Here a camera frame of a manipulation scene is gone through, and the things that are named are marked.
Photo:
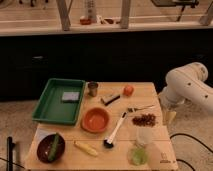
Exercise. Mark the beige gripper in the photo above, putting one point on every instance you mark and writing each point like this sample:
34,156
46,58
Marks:
168,116

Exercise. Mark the wooden black whiteboard eraser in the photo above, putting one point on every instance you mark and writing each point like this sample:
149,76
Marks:
106,100

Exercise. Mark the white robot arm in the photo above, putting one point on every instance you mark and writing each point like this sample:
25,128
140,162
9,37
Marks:
185,83

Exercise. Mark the red orange bowl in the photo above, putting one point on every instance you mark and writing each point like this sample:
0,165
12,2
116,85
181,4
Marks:
95,120

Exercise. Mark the dark brown bowl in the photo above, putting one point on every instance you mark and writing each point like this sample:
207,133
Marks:
45,146

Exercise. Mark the small metal cup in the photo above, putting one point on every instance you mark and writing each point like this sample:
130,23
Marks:
93,88

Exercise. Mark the yellow corn cob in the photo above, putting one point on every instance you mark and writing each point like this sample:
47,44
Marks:
86,148

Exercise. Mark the grey sponge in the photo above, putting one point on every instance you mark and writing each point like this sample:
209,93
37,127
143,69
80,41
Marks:
70,96

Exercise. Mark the green plastic tray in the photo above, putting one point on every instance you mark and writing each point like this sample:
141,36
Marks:
50,107

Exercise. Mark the green cucumber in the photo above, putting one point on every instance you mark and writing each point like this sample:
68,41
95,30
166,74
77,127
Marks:
53,149

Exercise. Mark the red object on shelf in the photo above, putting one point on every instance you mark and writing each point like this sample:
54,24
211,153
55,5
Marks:
84,21

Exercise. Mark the black stand at left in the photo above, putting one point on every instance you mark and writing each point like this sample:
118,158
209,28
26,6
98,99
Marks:
10,146

